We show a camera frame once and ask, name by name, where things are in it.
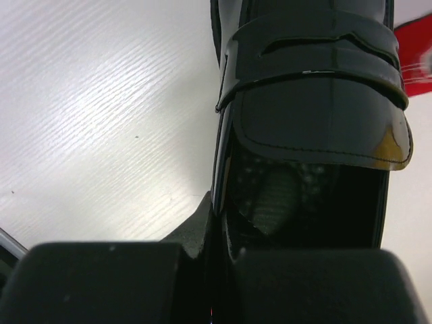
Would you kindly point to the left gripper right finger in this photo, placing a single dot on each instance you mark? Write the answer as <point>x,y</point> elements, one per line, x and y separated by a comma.
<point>277,285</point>

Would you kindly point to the black patent loafer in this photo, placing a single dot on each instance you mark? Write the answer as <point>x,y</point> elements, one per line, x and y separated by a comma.
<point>312,122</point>

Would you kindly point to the red canvas sneaker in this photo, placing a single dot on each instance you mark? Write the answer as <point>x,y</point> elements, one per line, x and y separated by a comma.
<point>414,39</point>

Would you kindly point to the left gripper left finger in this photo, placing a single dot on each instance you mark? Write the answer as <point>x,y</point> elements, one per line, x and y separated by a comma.
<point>114,282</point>

